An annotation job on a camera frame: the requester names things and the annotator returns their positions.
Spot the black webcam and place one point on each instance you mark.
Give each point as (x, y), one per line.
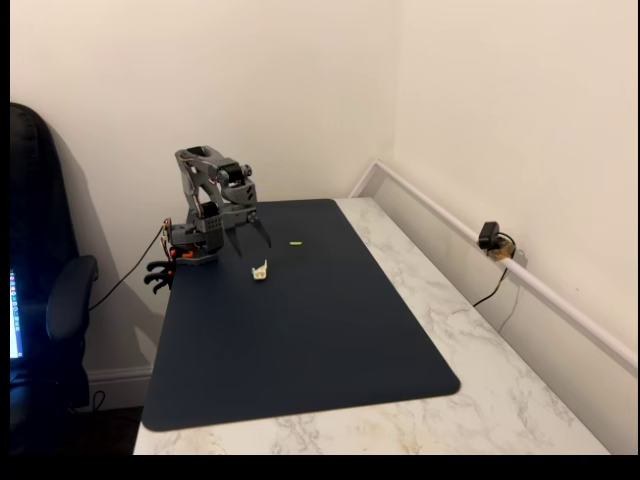
(487, 234)

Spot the black office chair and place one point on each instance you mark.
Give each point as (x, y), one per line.
(35, 200)

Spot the laptop screen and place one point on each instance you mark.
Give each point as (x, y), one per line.
(16, 320)

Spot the white plastic object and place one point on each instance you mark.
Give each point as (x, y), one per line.
(260, 272)

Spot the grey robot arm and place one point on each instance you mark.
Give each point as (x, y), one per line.
(197, 175)

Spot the brown tape webcam mount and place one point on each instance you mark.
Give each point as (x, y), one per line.
(502, 252)

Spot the white ledge rail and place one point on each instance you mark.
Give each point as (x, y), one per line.
(550, 295)

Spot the white baseboard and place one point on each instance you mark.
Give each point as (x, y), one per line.
(120, 375)

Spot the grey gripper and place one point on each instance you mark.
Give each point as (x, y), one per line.
(239, 216)

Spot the black clamp with orange tips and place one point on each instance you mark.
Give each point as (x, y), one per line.
(159, 277)

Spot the dark desk mat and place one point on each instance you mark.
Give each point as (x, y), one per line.
(300, 340)

